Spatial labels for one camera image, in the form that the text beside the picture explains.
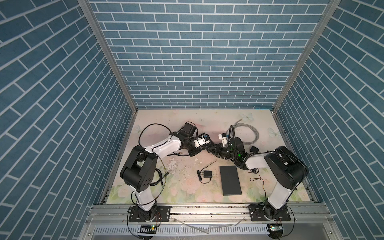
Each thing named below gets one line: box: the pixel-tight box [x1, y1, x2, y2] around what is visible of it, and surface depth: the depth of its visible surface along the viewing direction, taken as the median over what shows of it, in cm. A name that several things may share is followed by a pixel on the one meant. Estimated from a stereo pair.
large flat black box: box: [219, 165, 242, 196], surface depth 84 cm
